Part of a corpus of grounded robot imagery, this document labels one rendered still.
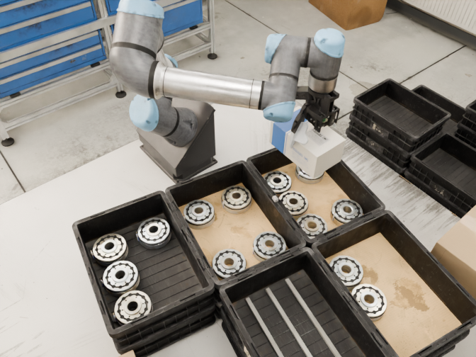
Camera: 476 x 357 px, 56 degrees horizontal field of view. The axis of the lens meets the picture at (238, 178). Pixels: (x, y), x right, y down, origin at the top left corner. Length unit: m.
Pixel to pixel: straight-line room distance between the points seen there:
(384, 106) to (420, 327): 1.47
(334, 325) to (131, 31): 0.95
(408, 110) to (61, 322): 1.98
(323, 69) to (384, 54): 2.84
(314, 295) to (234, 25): 3.17
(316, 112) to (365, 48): 2.80
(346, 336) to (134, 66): 0.91
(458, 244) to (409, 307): 0.25
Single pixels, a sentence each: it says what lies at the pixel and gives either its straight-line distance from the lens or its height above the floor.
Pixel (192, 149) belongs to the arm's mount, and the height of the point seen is 0.85.
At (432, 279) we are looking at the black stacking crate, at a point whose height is 0.87.
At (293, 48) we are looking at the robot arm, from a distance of 1.15.
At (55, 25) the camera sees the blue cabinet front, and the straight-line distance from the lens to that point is 3.03.
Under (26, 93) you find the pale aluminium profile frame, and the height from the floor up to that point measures 0.30.
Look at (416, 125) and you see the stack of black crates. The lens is 2.53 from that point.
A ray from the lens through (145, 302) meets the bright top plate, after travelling 1.33.
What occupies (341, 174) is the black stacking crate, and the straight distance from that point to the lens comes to 1.60.
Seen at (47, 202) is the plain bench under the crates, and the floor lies 0.70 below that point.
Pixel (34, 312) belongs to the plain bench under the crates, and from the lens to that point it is 1.60.
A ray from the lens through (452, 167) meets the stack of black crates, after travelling 2.54.
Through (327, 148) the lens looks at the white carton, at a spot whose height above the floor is 1.14.
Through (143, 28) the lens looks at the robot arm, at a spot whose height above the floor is 1.46.
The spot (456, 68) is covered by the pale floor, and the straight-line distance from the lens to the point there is 4.05.
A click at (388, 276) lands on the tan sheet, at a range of 1.46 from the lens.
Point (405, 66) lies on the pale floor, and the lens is 3.91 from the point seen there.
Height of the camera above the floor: 2.03
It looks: 48 degrees down
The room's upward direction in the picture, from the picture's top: 1 degrees clockwise
